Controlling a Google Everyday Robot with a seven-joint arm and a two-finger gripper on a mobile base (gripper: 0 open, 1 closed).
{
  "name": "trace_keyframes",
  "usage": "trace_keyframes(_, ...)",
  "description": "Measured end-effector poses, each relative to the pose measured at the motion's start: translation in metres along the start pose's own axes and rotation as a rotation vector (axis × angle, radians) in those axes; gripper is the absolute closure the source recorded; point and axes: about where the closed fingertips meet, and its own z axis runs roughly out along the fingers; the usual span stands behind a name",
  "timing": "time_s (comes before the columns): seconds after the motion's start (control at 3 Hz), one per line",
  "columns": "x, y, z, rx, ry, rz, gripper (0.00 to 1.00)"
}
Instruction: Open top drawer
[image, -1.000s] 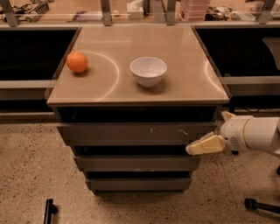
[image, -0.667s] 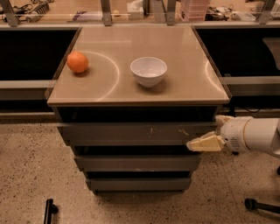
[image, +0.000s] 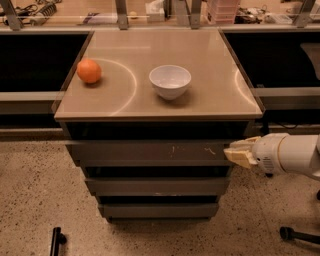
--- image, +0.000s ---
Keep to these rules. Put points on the black chair leg right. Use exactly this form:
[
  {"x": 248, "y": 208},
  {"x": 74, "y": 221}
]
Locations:
[{"x": 289, "y": 234}]

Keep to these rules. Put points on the white tissue box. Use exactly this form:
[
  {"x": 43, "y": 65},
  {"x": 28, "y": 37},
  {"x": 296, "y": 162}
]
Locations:
[{"x": 155, "y": 11}]

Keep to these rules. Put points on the grey bottom drawer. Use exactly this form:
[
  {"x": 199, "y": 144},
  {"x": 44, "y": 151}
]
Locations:
[{"x": 126, "y": 211}]

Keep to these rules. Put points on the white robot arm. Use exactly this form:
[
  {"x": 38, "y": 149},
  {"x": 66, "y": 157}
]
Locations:
[{"x": 300, "y": 154}]

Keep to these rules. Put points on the grey top drawer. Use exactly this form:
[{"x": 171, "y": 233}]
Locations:
[{"x": 130, "y": 153}]

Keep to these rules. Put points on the orange fruit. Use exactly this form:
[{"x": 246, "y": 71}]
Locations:
[{"x": 88, "y": 71}]

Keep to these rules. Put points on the grey middle drawer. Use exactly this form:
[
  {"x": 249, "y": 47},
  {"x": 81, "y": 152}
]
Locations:
[{"x": 200, "y": 186}]

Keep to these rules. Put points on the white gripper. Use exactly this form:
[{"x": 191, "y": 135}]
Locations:
[{"x": 269, "y": 152}]

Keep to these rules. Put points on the black chair leg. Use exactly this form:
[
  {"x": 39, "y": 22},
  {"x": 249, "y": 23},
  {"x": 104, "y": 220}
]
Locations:
[
  {"x": 289, "y": 234},
  {"x": 58, "y": 239}
]

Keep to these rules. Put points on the grey drawer cabinet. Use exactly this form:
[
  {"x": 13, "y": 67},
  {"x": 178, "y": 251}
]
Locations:
[{"x": 150, "y": 135}]

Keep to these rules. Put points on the pink plastic container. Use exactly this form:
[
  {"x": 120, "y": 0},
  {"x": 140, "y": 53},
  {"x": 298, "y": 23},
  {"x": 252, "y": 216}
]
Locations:
[{"x": 221, "y": 11}]

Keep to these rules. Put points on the grey drawer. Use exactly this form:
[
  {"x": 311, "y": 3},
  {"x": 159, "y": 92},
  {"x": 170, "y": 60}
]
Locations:
[
  {"x": 126, "y": 211},
  {"x": 130, "y": 153},
  {"x": 200, "y": 186}
]

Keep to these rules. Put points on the black chair leg left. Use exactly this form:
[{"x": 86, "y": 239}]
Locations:
[{"x": 58, "y": 239}]

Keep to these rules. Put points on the white bowl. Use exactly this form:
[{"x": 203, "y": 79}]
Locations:
[{"x": 170, "y": 81}]

